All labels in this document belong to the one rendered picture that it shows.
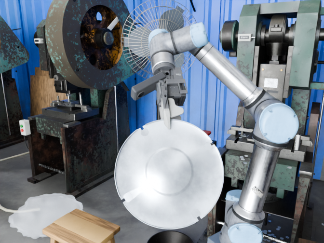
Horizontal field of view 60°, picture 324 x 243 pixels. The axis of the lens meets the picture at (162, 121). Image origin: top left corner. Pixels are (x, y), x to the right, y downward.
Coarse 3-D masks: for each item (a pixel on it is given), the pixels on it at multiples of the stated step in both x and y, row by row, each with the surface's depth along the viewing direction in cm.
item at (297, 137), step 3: (297, 135) 155; (300, 135) 155; (297, 138) 156; (300, 138) 156; (294, 141) 157; (297, 141) 156; (294, 144) 157; (297, 144) 156; (294, 147) 158; (297, 147) 157
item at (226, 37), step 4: (228, 20) 172; (232, 20) 170; (236, 20) 171; (224, 24) 169; (228, 24) 168; (232, 24) 166; (224, 28) 167; (228, 28) 166; (224, 32) 167; (228, 32) 166; (224, 36) 168; (228, 36) 166; (224, 40) 169; (228, 40) 168; (224, 44) 170; (228, 44) 169; (224, 48) 173; (228, 48) 172; (232, 48) 171; (232, 52) 182; (236, 52) 182; (232, 56) 183; (236, 56) 183
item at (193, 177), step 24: (144, 144) 77; (168, 144) 77; (192, 144) 77; (120, 168) 75; (144, 168) 75; (168, 168) 74; (192, 168) 75; (216, 168) 75; (120, 192) 73; (144, 192) 73; (168, 192) 73; (192, 192) 73; (216, 192) 73; (144, 216) 71; (168, 216) 71; (192, 216) 71
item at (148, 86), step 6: (150, 78) 83; (156, 78) 84; (162, 78) 84; (138, 84) 82; (144, 84) 82; (150, 84) 82; (132, 90) 81; (138, 90) 81; (144, 90) 82; (150, 90) 85; (132, 96) 83; (138, 96) 82
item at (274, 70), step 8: (264, 64) 161; (272, 64) 159; (280, 64) 158; (264, 72) 162; (272, 72) 160; (280, 72) 158; (264, 80) 163; (272, 80) 160; (280, 80) 159; (264, 88) 164; (272, 88) 162; (280, 88) 159; (280, 96) 160
